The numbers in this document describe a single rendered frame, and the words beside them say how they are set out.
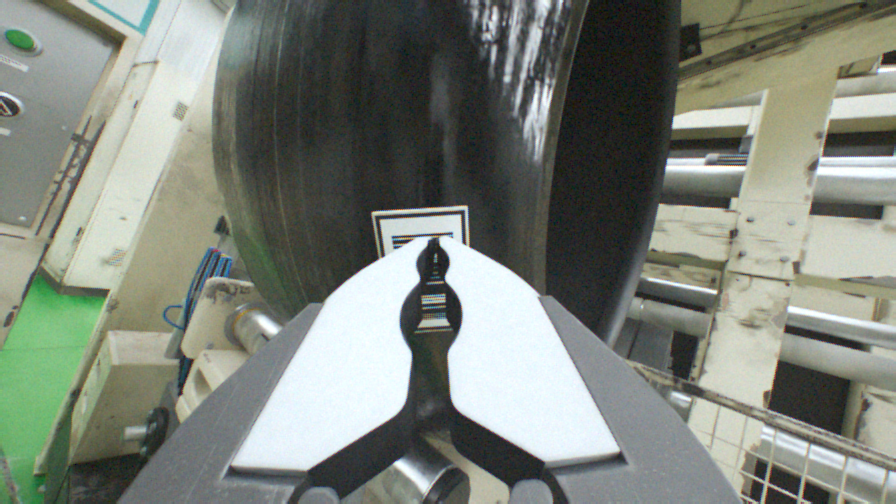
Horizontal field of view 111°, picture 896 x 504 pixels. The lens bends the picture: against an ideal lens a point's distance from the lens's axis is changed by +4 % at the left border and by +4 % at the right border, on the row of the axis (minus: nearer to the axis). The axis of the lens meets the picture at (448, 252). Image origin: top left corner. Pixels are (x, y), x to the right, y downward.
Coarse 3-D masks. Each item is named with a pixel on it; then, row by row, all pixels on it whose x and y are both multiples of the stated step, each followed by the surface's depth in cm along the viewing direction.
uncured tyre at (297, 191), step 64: (256, 0) 19; (320, 0) 13; (384, 0) 12; (448, 0) 12; (512, 0) 12; (576, 0) 14; (640, 0) 38; (256, 64) 17; (320, 64) 13; (384, 64) 12; (448, 64) 12; (512, 64) 13; (576, 64) 50; (640, 64) 44; (256, 128) 17; (320, 128) 13; (384, 128) 12; (448, 128) 12; (512, 128) 13; (576, 128) 57; (640, 128) 49; (256, 192) 19; (320, 192) 14; (384, 192) 13; (448, 192) 13; (512, 192) 14; (576, 192) 60; (640, 192) 47; (256, 256) 22; (320, 256) 15; (512, 256) 15; (576, 256) 58; (640, 256) 46
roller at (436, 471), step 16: (240, 320) 38; (256, 320) 37; (272, 320) 37; (240, 336) 36; (256, 336) 34; (272, 336) 33; (416, 432) 22; (416, 448) 20; (432, 448) 21; (400, 464) 19; (416, 464) 19; (432, 464) 19; (448, 464) 19; (384, 480) 19; (400, 480) 19; (416, 480) 18; (432, 480) 18; (448, 480) 18; (464, 480) 19; (384, 496) 19; (400, 496) 18; (416, 496) 18; (432, 496) 18; (448, 496) 18; (464, 496) 19
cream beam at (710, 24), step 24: (696, 0) 54; (720, 0) 53; (744, 0) 52; (768, 0) 51; (792, 0) 50; (816, 0) 49; (840, 0) 48; (864, 0) 47; (720, 24) 56; (744, 24) 55
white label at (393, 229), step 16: (432, 208) 13; (448, 208) 13; (464, 208) 13; (384, 224) 13; (400, 224) 13; (416, 224) 13; (432, 224) 13; (448, 224) 13; (464, 224) 13; (384, 240) 13; (400, 240) 13; (464, 240) 13; (384, 256) 13; (432, 288) 14; (432, 304) 14; (432, 320) 14
